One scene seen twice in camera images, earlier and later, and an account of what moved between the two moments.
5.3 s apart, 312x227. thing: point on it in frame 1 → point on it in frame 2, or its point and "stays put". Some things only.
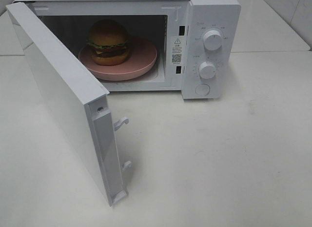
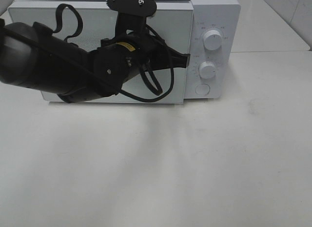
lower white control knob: x=207 y=70 stays put
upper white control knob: x=212 y=40 stays put
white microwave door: x=82 y=100 → x=174 y=20
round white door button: x=202 y=89 stays put
